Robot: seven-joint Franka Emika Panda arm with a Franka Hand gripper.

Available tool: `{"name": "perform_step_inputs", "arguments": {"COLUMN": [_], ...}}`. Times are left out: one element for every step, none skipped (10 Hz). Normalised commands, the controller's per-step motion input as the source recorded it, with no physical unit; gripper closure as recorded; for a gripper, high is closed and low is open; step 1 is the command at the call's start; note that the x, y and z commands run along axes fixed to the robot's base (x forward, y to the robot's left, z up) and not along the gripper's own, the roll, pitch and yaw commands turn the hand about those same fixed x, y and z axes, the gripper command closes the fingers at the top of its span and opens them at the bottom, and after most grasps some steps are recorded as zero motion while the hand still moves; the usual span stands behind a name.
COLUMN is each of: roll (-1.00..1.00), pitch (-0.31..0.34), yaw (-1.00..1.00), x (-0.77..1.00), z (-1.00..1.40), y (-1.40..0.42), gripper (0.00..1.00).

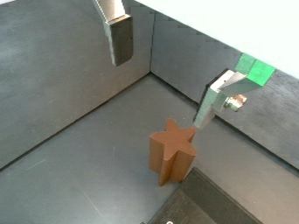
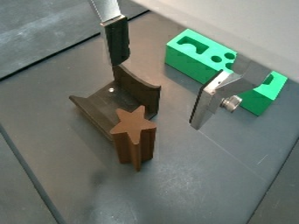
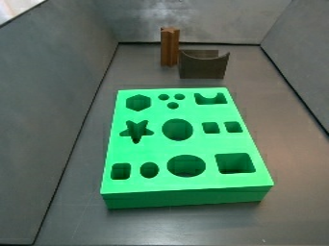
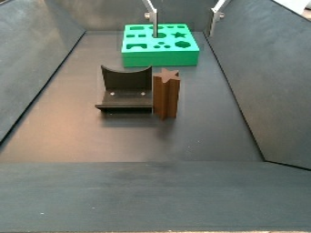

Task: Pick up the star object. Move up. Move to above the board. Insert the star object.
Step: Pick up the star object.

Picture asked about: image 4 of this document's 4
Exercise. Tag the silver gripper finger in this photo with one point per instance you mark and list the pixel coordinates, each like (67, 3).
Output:
(216, 14)
(151, 15)

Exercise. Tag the brown star prism block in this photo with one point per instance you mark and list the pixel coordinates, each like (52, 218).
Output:
(165, 93)

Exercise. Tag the green shape sorter board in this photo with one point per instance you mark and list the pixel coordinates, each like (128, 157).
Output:
(173, 48)

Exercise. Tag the black curved holder stand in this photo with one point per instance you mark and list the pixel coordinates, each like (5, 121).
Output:
(127, 89)

